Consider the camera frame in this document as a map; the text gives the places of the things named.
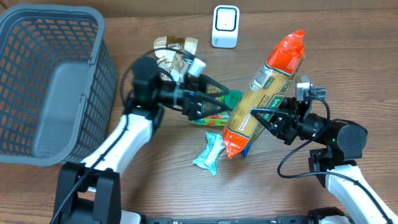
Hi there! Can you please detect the white barcode scanner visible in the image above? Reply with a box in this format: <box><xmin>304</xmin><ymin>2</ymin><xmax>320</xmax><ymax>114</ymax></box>
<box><xmin>211</xmin><ymin>5</ymin><xmax>240</xmax><ymax>49</ymax></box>

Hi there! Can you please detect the green colourful candy bag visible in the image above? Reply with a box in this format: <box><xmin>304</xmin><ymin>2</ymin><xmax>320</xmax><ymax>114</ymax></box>
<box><xmin>191</xmin><ymin>84</ymin><xmax>229</xmax><ymax>126</ymax></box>

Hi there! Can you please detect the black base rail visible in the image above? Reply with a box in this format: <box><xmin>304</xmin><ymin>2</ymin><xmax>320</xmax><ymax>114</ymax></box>
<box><xmin>121</xmin><ymin>210</ymin><xmax>366</xmax><ymax>224</ymax></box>

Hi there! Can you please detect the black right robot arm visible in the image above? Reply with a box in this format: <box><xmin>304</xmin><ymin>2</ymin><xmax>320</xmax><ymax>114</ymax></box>
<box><xmin>250</xmin><ymin>96</ymin><xmax>397</xmax><ymax>223</ymax></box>

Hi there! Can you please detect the blue Oreo cookie pack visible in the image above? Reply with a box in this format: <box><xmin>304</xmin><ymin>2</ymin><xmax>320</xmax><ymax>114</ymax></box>
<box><xmin>241</xmin><ymin>142</ymin><xmax>252</xmax><ymax>158</ymax></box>

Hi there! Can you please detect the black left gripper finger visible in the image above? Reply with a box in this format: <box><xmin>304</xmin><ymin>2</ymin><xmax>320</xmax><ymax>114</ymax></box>
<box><xmin>199</xmin><ymin>74</ymin><xmax>229</xmax><ymax>95</ymax></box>
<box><xmin>198</xmin><ymin>95</ymin><xmax>232</xmax><ymax>119</ymax></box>

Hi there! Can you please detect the grey plastic shopping basket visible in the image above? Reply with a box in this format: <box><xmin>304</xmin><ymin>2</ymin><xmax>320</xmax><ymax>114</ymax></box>
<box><xmin>1</xmin><ymin>4</ymin><xmax>117</xmax><ymax>166</ymax></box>

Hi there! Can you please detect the beige brown snack pouch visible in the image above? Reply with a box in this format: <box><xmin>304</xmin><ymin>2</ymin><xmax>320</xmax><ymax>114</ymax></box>
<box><xmin>153</xmin><ymin>36</ymin><xmax>198</xmax><ymax>82</ymax></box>

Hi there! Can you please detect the light blue snack packet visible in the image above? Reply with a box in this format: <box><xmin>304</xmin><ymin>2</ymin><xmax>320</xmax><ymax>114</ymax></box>
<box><xmin>193</xmin><ymin>132</ymin><xmax>225</xmax><ymax>176</ymax></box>

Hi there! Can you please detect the green lid small jar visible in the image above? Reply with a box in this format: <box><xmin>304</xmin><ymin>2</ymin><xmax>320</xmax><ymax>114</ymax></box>
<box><xmin>223</xmin><ymin>90</ymin><xmax>243</xmax><ymax>110</ymax></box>

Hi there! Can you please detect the orange cracker pack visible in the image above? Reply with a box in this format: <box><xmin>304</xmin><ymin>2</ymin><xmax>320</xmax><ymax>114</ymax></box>
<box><xmin>222</xmin><ymin>30</ymin><xmax>305</xmax><ymax>159</ymax></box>

